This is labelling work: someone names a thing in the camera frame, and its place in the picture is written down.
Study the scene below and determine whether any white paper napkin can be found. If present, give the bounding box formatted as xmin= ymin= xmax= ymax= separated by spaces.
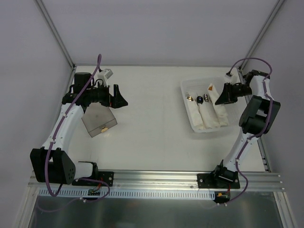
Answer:
xmin=208 ymin=83 xmax=229 ymax=127

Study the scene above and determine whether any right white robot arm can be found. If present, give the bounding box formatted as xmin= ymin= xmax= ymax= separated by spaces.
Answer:
xmin=210 ymin=70 xmax=281 ymax=189

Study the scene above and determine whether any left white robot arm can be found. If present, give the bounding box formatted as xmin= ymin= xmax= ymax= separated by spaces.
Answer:
xmin=30 ymin=69 xmax=128 ymax=185

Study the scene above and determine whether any rolled napkin bundle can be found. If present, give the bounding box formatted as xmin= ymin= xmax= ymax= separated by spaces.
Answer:
xmin=186 ymin=93 xmax=205 ymax=130
xmin=196 ymin=95 xmax=220 ymax=129

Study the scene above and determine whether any smoky transparent plastic box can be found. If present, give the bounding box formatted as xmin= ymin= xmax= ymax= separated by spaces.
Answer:
xmin=82 ymin=103 xmax=117 ymax=138

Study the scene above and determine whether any white plastic basket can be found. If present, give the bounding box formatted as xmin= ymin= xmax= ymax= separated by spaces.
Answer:
xmin=180 ymin=77 xmax=240 ymax=133

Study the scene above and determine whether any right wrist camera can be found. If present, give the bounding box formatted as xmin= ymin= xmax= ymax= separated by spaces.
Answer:
xmin=225 ymin=72 xmax=238 ymax=84

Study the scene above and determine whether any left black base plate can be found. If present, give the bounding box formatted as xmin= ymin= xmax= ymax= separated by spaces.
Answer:
xmin=72 ymin=170 xmax=114 ymax=187

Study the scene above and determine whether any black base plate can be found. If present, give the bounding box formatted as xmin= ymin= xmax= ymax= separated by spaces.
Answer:
xmin=197 ymin=173 xmax=240 ymax=189
xmin=72 ymin=170 xmax=114 ymax=187

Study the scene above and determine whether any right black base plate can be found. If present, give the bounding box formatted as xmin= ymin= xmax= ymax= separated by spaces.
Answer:
xmin=197 ymin=173 xmax=240 ymax=189

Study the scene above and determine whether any left aluminium frame post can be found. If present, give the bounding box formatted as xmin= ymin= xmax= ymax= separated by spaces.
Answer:
xmin=34 ymin=0 xmax=75 ymax=69

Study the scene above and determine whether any aluminium frame post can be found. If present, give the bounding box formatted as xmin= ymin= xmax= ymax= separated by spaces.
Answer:
xmin=245 ymin=0 xmax=286 ymax=58
xmin=34 ymin=0 xmax=75 ymax=69

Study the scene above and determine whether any aluminium mounting rail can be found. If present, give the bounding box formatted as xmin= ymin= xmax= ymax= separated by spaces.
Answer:
xmin=28 ymin=167 xmax=285 ymax=192

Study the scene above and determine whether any right aluminium frame post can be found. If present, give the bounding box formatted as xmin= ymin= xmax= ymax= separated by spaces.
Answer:
xmin=245 ymin=0 xmax=286 ymax=58

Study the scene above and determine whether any white slotted cable duct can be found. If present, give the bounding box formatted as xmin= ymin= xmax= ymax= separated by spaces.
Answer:
xmin=38 ymin=188 xmax=216 ymax=200

